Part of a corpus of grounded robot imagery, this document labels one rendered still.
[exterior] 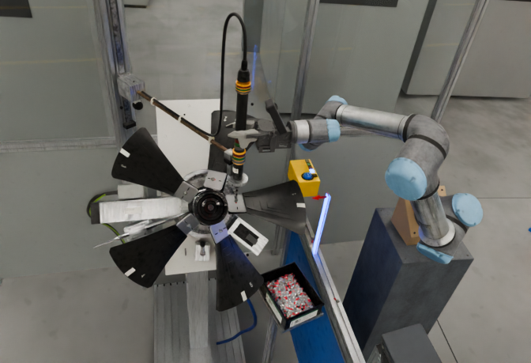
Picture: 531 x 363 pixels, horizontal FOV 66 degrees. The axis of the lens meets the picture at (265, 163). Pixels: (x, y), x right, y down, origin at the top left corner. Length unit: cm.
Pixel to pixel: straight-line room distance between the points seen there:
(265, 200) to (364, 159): 113
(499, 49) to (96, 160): 450
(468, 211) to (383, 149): 104
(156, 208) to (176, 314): 106
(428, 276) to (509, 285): 157
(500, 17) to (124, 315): 459
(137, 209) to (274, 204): 50
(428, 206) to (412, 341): 38
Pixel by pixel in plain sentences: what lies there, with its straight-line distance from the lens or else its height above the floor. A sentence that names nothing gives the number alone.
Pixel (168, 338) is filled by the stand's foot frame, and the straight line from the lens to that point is 243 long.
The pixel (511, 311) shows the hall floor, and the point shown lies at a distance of 319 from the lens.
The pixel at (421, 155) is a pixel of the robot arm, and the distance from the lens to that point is 118.
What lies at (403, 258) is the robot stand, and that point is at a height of 100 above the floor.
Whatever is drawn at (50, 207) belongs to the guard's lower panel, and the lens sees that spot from 246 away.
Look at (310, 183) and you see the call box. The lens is 178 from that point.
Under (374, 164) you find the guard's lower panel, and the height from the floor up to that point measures 74.
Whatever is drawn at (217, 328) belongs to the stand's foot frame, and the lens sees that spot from 244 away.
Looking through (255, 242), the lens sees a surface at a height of 101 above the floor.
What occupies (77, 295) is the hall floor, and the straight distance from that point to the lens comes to 278.
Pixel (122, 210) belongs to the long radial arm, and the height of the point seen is 112.
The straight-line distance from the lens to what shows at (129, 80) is 174.
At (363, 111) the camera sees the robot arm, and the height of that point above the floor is 154.
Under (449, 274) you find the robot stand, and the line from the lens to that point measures 184.
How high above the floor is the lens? 219
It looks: 37 degrees down
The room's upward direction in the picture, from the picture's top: 6 degrees clockwise
